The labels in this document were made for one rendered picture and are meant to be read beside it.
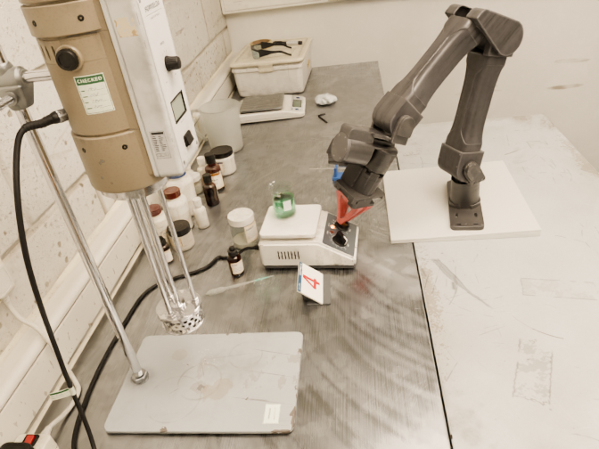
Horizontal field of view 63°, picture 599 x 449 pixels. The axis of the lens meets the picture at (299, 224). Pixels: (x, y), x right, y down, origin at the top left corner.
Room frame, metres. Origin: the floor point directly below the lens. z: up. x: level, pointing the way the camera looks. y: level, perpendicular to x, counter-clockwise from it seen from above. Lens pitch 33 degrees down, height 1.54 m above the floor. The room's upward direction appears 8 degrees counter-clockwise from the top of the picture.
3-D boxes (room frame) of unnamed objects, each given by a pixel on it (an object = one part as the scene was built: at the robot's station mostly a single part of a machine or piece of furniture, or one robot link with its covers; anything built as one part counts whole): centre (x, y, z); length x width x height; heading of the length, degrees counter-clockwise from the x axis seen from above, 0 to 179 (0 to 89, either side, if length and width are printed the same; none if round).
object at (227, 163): (1.36, 0.20, 0.94); 0.07 x 0.07 x 0.07
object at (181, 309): (0.56, 0.19, 1.17); 0.07 x 0.07 x 0.25
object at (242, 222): (0.96, 0.13, 0.94); 0.06 x 0.06 x 0.08
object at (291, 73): (2.19, 0.01, 0.97); 0.37 x 0.31 x 0.14; 168
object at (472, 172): (0.95, -0.37, 1.02); 0.09 x 0.06 x 0.06; 19
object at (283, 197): (0.92, 0.03, 1.02); 0.06 x 0.05 x 0.08; 45
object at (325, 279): (0.75, -0.01, 0.92); 0.09 x 0.06 x 0.04; 173
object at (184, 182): (1.15, 0.29, 0.96); 0.07 x 0.07 x 0.13
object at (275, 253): (0.89, -0.01, 0.94); 0.22 x 0.13 x 0.08; 77
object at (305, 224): (0.89, 0.02, 0.98); 0.12 x 0.12 x 0.01; 77
